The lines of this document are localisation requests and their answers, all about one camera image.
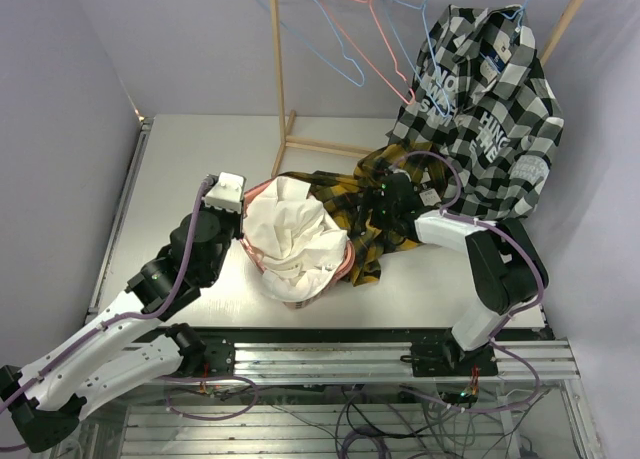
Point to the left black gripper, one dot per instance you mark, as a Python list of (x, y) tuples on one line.
[(234, 217)]

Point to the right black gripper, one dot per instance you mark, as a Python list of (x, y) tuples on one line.
[(373, 198)]

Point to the yellow plaid shirt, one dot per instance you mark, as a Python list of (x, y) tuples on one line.
[(350, 201)]

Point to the black white checkered shirt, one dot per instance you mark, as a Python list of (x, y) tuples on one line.
[(506, 123)]

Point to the blue hanger of plaid shirt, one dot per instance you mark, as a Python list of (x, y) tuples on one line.
[(410, 27)]

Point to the pink hanger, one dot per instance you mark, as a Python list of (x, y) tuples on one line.
[(400, 85)]

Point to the blue wire hanger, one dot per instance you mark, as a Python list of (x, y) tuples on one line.
[(309, 22)]

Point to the blue hanger of checkered shirt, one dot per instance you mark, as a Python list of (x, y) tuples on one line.
[(517, 16)]

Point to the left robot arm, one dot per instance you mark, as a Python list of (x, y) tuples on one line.
[(131, 341)]

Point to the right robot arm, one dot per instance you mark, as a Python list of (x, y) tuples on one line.
[(506, 269)]

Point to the plaid shirt paper tag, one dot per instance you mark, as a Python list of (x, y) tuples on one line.
[(429, 197)]

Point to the pink plastic basket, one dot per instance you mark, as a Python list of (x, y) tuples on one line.
[(345, 269)]

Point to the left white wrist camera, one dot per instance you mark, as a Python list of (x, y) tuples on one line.
[(227, 193)]

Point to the aluminium frame base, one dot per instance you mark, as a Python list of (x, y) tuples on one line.
[(337, 361)]

